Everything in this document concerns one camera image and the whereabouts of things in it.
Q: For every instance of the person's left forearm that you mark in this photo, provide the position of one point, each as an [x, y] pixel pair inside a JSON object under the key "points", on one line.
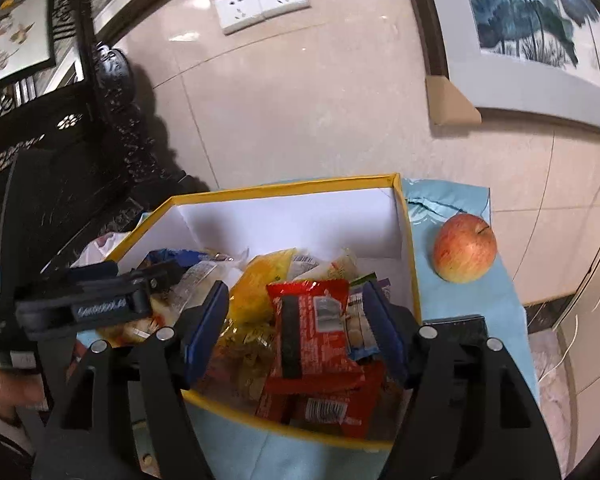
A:
{"points": [[0, 435]]}

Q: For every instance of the clear plastic snack packet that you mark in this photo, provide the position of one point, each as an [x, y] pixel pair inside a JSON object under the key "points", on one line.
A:
{"points": [[200, 280]]}

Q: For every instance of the yellow cardboard box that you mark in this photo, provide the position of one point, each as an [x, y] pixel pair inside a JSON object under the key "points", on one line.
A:
{"points": [[290, 220]]}

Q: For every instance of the yellow snack packet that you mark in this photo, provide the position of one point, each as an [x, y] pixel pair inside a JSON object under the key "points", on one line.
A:
{"points": [[260, 285]]}

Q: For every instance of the red apple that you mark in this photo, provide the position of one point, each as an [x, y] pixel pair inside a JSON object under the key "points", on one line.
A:
{"points": [[465, 250]]}

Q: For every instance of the large framed lotus painting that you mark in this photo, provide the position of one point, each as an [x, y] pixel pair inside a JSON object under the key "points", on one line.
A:
{"points": [[525, 15]]}

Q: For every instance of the blue snack packet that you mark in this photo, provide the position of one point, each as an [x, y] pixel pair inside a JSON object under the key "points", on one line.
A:
{"points": [[172, 257]]}

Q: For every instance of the person's left hand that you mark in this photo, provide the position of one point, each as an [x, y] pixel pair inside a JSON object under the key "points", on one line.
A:
{"points": [[10, 385]]}

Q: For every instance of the dark carved wooden furniture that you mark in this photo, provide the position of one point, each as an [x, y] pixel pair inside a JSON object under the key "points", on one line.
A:
{"points": [[105, 125]]}

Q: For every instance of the white tissue pack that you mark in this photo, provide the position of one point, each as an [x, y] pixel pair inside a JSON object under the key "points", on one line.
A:
{"points": [[102, 247]]}

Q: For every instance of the cookie packet blue edge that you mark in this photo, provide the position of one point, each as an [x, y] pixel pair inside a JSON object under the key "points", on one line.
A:
{"points": [[360, 330]]}

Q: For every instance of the pale cream snack packet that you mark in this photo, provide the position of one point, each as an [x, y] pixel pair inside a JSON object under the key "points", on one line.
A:
{"points": [[330, 265]]}

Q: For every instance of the red snack packet black stripe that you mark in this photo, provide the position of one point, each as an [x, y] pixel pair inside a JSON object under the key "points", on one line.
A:
{"points": [[315, 340]]}

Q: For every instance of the crinkled yellow noodle packet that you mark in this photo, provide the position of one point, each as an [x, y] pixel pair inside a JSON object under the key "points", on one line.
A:
{"points": [[245, 355]]}

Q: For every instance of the light blue printed tablecloth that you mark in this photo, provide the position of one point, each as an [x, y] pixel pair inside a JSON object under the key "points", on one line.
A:
{"points": [[460, 300]]}

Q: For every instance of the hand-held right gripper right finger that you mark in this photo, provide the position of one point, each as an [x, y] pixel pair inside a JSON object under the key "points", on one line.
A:
{"points": [[385, 330]]}

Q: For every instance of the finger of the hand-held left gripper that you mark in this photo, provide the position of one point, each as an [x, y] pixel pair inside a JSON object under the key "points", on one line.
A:
{"points": [[95, 310], [92, 271]]}

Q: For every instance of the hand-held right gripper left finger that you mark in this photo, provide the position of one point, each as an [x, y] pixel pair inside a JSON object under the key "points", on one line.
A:
{"points": [[207, 330]]}

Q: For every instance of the cardboard corner protector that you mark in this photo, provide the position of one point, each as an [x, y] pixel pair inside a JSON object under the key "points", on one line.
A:
{"points": [[450, 102]]}

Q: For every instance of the framed flower painting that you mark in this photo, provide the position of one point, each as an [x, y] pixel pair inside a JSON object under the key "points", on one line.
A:
{"points": [[10, 35]]}

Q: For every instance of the orange bun packet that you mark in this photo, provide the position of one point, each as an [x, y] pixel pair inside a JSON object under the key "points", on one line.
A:
{"points": [[125, 330]]}

